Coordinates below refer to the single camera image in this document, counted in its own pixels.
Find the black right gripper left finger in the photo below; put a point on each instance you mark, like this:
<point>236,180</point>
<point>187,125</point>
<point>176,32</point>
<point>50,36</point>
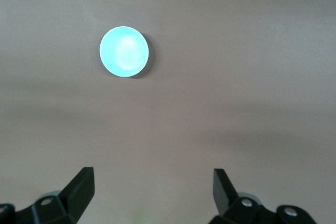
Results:
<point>76,192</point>

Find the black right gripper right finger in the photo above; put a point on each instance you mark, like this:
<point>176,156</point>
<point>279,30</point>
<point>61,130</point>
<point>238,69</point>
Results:
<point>225,197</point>

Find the light blue bowl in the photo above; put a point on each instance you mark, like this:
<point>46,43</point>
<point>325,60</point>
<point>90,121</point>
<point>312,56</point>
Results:
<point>123,51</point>

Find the brown table cover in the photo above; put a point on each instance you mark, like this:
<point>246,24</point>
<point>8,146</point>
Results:
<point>236,77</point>

